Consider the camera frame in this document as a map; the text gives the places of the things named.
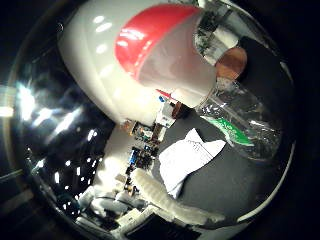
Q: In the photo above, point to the white cloth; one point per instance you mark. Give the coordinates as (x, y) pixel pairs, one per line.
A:
(186, 156)

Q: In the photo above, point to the wooden shelf with clutter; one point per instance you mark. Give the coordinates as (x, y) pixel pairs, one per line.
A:
(143, 131)

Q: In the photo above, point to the green plant small white pot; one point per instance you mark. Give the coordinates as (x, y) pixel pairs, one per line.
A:
(208, 36)

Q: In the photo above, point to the round wooden plate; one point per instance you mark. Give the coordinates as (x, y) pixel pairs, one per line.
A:
(231, 63)

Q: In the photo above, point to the dark equipment rack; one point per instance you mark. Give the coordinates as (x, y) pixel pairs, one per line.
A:
(140, 160)

